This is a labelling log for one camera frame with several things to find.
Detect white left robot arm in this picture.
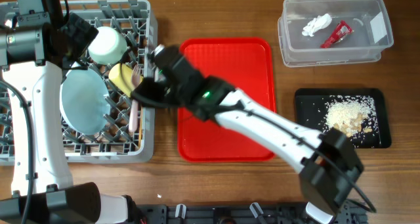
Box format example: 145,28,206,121
1,0,145,223

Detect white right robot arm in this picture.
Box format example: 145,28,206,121
131,45,364,223

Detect wooden chopstick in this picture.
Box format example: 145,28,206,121
138,107,143,150

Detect red snack wrapper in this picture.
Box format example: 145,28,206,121
320,20,353,48

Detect grey dishwasher rack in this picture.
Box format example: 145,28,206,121
0,0,158,166

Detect rice and peanut scraps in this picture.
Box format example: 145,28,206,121
322,95,379,139

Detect white label sticker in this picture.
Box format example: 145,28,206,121
370,12,387,43

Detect white plastic fork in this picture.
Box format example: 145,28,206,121
129,65,141,133

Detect yellow plastic cup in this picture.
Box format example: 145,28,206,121
108,63,143,97

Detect white napkin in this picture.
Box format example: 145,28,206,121
302,13,332,37

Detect clear plastic bin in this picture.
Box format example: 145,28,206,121
278,0,394,68

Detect light blue plate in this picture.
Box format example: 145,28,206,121
60,69,111,135

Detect red plastic tray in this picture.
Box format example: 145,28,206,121
177,37,276,162

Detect black plastic tray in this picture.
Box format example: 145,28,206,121
295,88,392,148

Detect green plastic bowl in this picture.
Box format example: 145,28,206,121
88,26,128,65

